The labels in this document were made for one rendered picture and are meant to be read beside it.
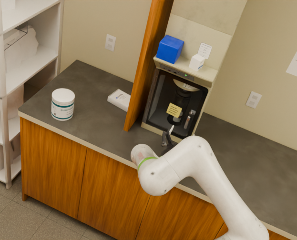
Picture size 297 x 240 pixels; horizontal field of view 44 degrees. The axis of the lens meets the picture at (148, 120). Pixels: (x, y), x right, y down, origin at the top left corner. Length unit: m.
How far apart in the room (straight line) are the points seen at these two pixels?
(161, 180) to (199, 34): 0.86
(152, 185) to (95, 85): 1.39
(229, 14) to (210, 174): 0.81
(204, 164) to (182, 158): 0.08
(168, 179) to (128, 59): 1.46
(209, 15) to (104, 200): 1.35
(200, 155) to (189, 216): 1.02
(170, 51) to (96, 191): 1.09
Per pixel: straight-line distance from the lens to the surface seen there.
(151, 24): 1.84
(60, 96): 2.19
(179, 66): 1.86
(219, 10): 1.82
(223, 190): 1.37
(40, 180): 2.71
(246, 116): 2.57
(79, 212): 2.73
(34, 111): 2.32
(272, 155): 2.50
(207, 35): 1.87
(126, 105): 2.37
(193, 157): 1.29
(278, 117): 2.54
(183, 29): 1.89
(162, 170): 1.29
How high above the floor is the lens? 2.47
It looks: 40 degrees down
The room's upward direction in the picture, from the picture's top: 15 degrees clockwise
